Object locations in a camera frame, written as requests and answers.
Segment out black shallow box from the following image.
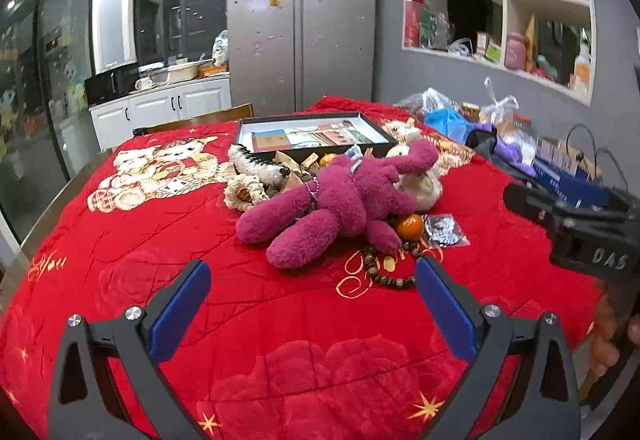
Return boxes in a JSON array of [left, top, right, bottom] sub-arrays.
[[235, 112, 399, 156]]

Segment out beige crochet scrunchie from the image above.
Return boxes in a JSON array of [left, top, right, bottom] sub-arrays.
[[223, 174, 272, 211]]

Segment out knotted clear plastic bag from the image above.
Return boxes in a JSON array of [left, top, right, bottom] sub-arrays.
[[479, 76, 540, 157]]

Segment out black cable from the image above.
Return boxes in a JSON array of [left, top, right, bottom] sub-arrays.
[[564, 123, 627, 182]]

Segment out magenta plush toy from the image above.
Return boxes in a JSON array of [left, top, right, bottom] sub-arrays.
[[236, 140, 441, 269]]

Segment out white kitchen cabinet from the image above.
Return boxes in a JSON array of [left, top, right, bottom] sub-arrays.
[[89, 74, 233, 152]]

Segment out black microwave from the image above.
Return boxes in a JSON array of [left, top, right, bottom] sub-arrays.
[[84, 67, 142, 107]]

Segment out brown bead bracelet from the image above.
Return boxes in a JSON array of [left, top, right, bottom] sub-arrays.
[[364, 242, 426, 290]]

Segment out glass sliding door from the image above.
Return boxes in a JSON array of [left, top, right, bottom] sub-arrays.
[[0, 0, 97, 243]]

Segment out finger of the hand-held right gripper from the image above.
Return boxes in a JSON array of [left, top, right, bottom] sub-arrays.
[[502, 182, 610, 224]]

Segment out red gift box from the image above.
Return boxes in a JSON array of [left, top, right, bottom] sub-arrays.
[[404, 0, 427, 49]]

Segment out printed picture cards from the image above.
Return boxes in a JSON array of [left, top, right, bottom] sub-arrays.
[[251, 121, 375, 152]]

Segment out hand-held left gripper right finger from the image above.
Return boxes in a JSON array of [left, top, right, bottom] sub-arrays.
[[414, 254, 583, 440]]

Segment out purple cloth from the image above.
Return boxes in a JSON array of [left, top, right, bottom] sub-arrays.
[[464, 121, 540, 177]]

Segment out clear bag of dark jewelry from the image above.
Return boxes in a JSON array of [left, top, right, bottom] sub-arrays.
[[422, 214, 471, 248]]

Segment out gold wrapped candy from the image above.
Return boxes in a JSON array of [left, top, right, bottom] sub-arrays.
[[286, 151, 322, 177]]

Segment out cream plush toy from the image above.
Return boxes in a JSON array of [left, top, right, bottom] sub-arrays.
[[385, 140, 444, 213]]

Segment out red printed blanket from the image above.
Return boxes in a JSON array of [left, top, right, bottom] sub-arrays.
[[0, 95, 608, 440]]

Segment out blue and white carton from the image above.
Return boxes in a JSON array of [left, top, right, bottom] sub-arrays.
[[531, 152, 610, 210]]

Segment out silver refrigerator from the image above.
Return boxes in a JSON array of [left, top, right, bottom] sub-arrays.
[[227, 0, 377, 115]]

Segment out blue plastic bag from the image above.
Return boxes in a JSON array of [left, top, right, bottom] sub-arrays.
[[424, 108, 477, 142]]

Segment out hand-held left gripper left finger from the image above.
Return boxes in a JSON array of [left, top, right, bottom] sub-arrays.
[[47, 259, 213, 440]]

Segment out fluffy white hair claw clip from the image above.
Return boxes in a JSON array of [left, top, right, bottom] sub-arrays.
[[228, 143, 291, 188]]

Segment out white basin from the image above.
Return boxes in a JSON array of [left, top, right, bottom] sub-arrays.
[[166, 61, 202, 84]]

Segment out person's right hand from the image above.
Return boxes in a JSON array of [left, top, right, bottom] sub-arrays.
[[589, 289, 622, 380]]

